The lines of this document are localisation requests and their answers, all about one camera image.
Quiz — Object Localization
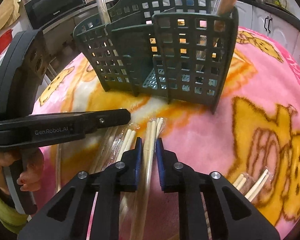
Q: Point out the red plastic basin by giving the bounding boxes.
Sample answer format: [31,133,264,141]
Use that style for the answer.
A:
[0,29,13,55]

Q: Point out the dark green utensil basket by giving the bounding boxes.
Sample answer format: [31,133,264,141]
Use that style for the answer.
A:
[73,0,238,112]

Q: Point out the black microwave oven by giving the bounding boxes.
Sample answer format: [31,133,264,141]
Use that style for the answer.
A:
[24,0,86,29]

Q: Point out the round wooden boards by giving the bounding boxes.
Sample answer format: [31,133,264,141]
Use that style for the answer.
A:
[0,0,20,31]

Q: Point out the green sleeve forearm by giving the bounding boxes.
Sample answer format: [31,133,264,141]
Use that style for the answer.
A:
[0,190,29,234]

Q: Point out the pink cartoon blanket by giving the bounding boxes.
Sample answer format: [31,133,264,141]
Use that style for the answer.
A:
[33,28,300,238]

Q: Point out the left hand red nails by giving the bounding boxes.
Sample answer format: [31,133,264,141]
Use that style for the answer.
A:
[0,149,44,194]

